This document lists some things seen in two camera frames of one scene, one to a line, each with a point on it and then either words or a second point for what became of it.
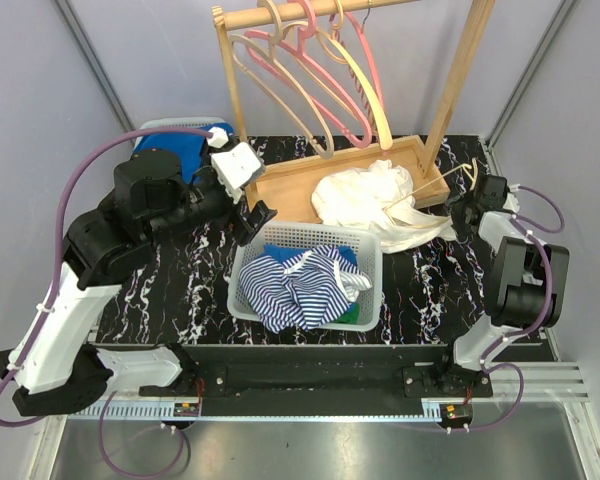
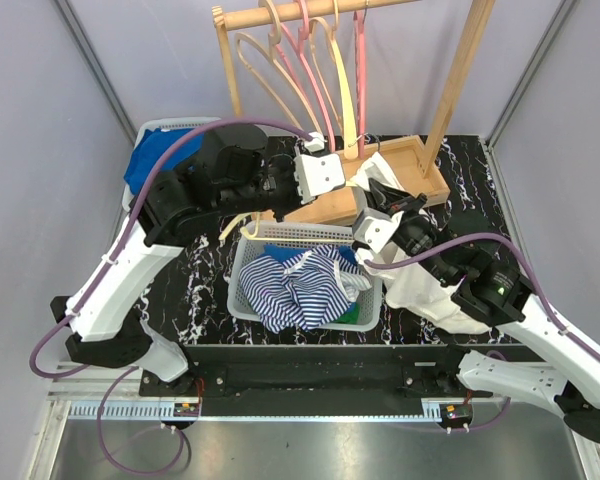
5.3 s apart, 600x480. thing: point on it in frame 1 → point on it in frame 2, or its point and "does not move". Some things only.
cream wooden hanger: [332, 40] → [349, 135]
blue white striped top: [305, 291] does not move
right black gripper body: [458, 214] → [422, 234]
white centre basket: [363, 241] does not move
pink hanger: [362, 30] → [360, 42]
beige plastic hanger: [267, 98] → [272, 51]
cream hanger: [471, 172] → [284, 239]
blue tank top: [286, 252] does not move
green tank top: [349, 317] does not move
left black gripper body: [210, 202] → [276, 188]
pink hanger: [309, 104] → [299, 40]
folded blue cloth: [188, 151] does not move
